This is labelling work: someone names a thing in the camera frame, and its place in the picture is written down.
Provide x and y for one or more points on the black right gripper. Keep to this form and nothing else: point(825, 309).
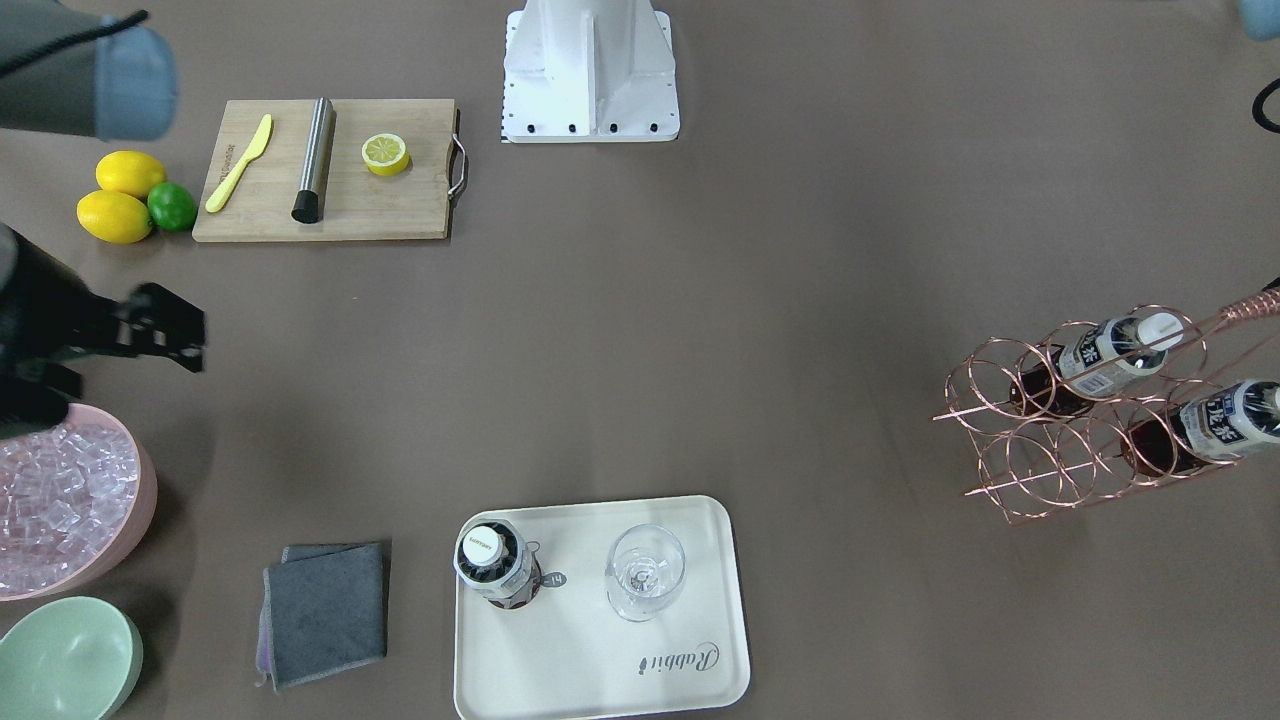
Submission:
point(52, 322)

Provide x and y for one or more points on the tea bottle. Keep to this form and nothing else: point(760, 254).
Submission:
point(493, 559)
point(1225, 426)
point(1104, 361)

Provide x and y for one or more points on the copper wire bottle basket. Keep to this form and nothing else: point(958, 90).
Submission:
point(1032, 468)

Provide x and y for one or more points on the yellow lemon lower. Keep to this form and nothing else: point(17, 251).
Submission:
point(114, 217)

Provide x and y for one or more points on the yellow lemon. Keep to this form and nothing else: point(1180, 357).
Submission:
point(132, 172)
point(114, 217)

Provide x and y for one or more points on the green lime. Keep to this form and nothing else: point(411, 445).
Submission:
point(171, 207)

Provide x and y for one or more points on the yellow lemon upper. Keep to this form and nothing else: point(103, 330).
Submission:
point(132, 172)

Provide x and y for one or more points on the clear ice cubes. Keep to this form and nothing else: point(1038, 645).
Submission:
point(60, 500)

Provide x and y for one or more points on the pink bowl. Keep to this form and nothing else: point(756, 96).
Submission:
point(140, 500)

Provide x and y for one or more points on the yellow plastic knife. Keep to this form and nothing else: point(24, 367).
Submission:
point(254, 150)

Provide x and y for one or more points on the bamboo cutting board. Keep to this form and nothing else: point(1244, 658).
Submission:
point(357, 204)

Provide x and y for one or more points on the steel muddler black tip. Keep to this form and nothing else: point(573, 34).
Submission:
point(309, 201)

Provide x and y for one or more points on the green bowl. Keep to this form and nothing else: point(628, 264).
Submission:
point(77, 658)

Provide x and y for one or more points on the half lemon slice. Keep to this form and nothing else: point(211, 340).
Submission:
point(385, 154)

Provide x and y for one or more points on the grey folded cloth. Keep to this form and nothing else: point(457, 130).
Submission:
point(324, 611)

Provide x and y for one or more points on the cream rabbit tray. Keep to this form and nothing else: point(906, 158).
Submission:
point(569, 655)

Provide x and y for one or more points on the clear wine glass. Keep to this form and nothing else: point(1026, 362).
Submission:
point(645, 571)

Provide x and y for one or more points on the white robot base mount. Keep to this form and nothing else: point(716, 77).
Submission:
point(589, 72)

